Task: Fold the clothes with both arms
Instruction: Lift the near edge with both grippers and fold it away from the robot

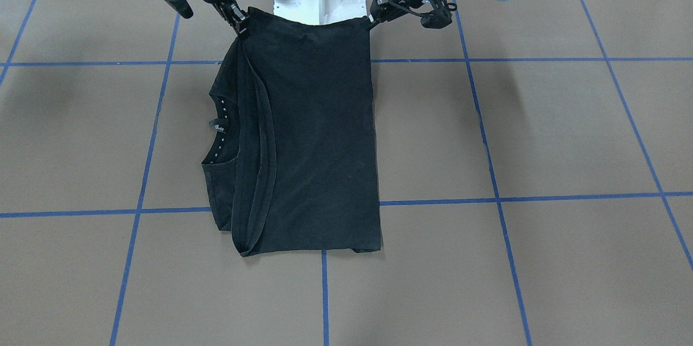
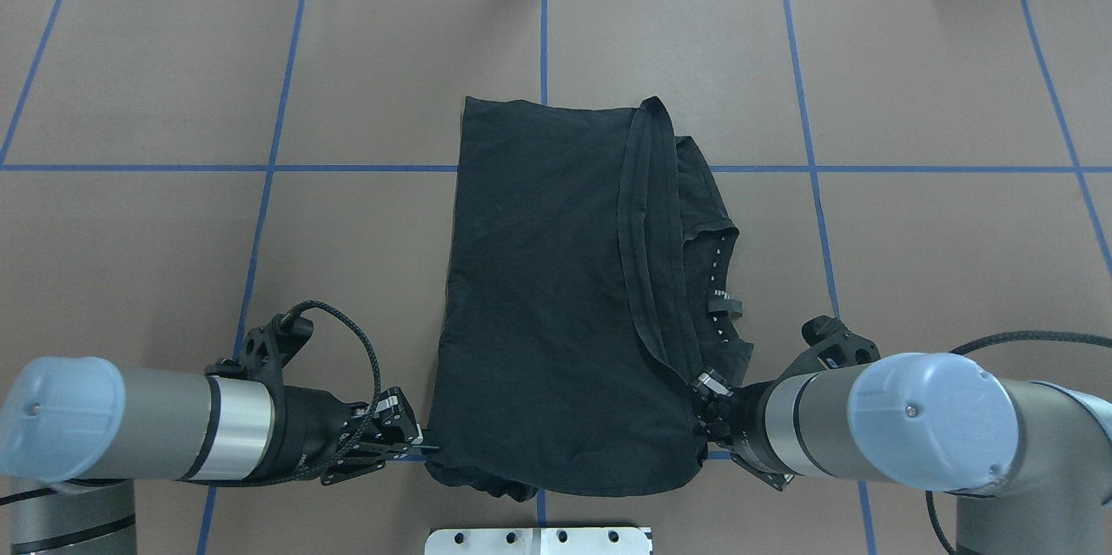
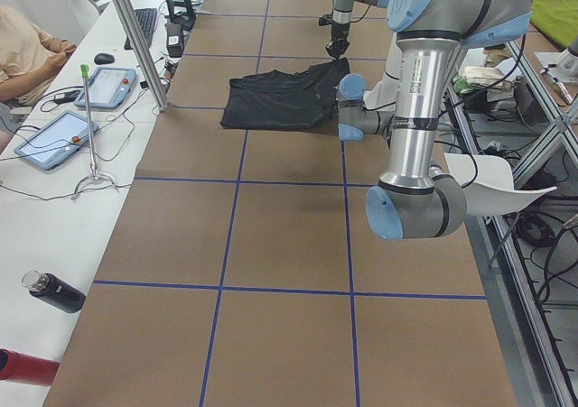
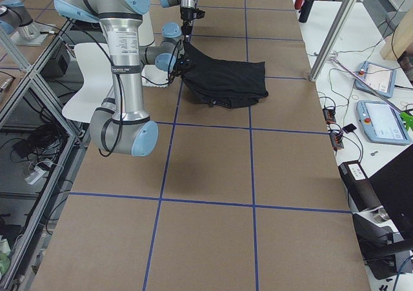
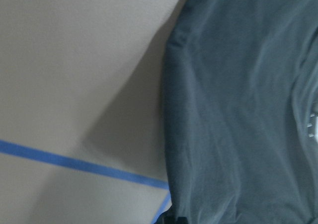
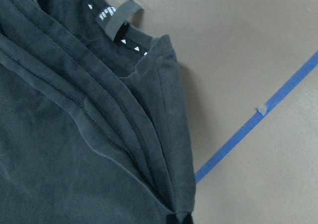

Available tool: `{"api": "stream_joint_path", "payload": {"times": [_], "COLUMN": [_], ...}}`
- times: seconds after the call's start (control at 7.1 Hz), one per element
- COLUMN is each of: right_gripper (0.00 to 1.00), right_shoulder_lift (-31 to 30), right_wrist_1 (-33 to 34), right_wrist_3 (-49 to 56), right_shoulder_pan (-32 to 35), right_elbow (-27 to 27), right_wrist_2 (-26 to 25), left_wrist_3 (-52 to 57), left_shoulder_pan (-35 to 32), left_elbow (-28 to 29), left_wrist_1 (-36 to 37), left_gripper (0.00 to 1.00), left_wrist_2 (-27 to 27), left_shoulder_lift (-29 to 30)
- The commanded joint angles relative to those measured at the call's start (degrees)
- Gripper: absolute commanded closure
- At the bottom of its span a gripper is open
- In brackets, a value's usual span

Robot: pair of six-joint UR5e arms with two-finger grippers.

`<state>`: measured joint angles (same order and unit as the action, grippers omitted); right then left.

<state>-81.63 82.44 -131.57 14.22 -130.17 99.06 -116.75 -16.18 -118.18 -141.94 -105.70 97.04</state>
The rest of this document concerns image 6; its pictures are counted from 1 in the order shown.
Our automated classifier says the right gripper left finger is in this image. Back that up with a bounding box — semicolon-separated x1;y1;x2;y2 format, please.
166;213;181;224

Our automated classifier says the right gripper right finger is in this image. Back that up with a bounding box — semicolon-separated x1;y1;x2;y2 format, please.
181;213;193;224

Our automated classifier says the black t-shirt with logo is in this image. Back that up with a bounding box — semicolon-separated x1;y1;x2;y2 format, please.
0;0;196;224

